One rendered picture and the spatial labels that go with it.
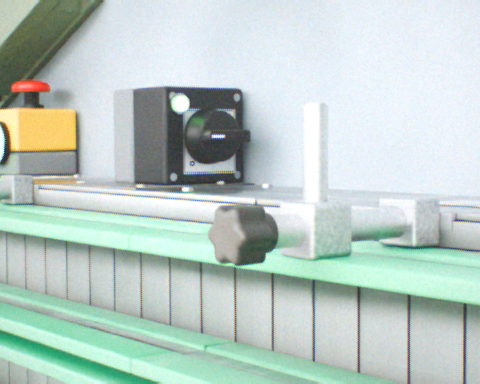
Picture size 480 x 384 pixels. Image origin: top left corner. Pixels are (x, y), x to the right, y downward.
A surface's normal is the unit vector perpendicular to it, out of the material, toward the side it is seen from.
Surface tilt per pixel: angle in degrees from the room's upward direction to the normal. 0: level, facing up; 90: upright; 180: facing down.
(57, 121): 90
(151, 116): 0
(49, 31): 90
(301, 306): 0
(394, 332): 0
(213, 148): 89
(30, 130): 90
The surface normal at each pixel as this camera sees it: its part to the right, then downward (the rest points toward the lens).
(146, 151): -0.79, 0.04
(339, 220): 0.62, 0.04
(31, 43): 0.25, 0.93
